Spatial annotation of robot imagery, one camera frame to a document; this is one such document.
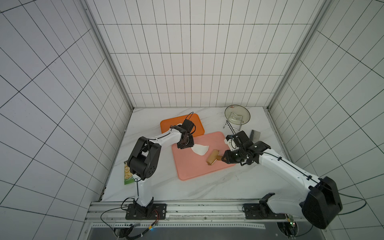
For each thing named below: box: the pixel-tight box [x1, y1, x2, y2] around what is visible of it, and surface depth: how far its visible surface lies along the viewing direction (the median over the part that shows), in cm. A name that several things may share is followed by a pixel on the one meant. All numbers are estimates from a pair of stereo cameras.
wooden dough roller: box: [206, 149, 223, 166], surface depth 91 cm
